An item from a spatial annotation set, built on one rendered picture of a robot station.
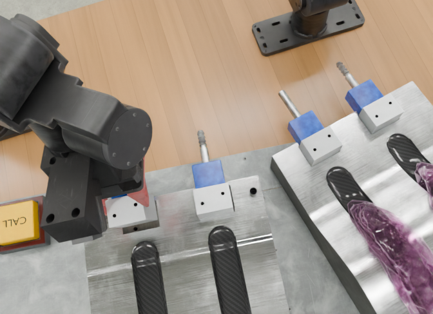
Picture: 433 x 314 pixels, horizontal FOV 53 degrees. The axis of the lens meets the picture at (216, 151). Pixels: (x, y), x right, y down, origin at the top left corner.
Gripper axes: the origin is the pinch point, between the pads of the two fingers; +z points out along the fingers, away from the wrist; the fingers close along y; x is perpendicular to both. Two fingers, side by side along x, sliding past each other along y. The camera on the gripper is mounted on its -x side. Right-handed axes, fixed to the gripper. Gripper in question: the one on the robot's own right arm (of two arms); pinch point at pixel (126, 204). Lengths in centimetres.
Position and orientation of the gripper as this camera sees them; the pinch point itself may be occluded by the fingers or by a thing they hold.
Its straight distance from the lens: 57.7
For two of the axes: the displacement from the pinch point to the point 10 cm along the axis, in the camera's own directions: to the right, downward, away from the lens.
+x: -1.1, -7.6, 6.4
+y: 9.7, -2.3, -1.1
